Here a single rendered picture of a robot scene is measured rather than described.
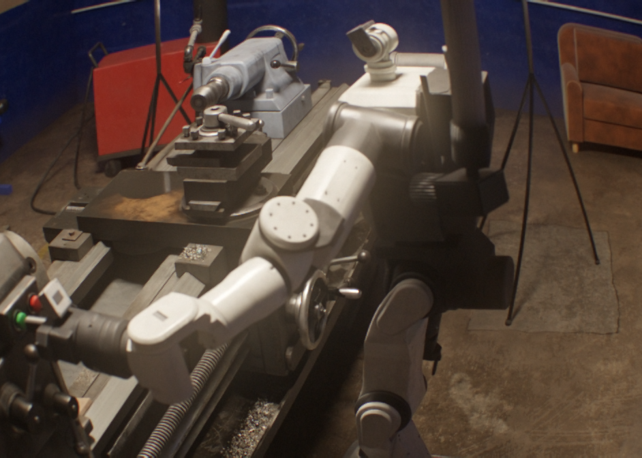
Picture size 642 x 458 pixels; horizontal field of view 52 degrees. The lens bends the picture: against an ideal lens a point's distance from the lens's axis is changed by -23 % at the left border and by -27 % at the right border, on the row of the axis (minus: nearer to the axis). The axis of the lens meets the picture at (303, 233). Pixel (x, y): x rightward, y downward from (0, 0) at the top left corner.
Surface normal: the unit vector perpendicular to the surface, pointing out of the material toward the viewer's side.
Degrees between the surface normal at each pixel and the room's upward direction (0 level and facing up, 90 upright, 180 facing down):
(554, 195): 0
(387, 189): 101
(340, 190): 35
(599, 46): 84
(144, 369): 97
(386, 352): 115
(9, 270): 45
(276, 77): 70
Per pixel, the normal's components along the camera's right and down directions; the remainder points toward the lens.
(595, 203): -0.07, -0.89
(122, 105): 0.06, 0.45
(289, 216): 0.29, -0.54
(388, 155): -0.40, 0.64
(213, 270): 0.96, 0.07
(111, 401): 0.50, -0.68
